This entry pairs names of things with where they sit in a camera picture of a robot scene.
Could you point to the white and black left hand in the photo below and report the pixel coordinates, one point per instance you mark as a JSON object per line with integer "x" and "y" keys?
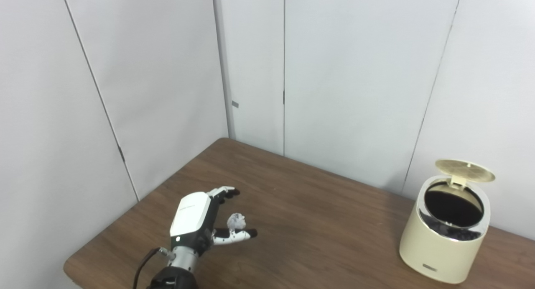
{"x": 190, "y": 216}

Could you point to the white paper ball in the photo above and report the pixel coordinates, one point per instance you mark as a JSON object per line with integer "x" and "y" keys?
{"x": 236, "y": 221}

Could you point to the cream-colored round bin lid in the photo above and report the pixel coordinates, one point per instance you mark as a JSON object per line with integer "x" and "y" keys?
{"x": 464, "y": 170}

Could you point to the cream-colored bin body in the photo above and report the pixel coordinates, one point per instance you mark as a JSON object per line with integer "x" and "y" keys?
{"x": 439, "y": 255}

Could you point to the black bin liner bag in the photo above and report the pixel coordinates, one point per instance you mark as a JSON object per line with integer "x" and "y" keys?
{"x": 453, "y": 207}

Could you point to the gray wall post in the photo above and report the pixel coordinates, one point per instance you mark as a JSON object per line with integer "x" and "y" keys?
{"x": 223, "y": 63}

